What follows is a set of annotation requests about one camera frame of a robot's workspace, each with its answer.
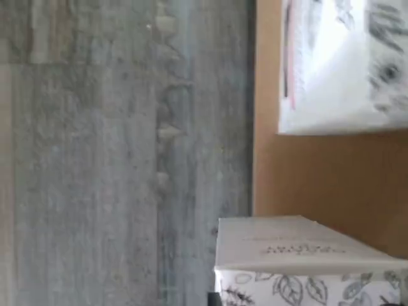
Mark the brown lower shelf board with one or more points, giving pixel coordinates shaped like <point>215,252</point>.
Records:
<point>318,175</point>

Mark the white box green strip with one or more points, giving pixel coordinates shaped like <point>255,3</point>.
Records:
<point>303,248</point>

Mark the white box pink strip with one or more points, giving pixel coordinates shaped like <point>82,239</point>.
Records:
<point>334,79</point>

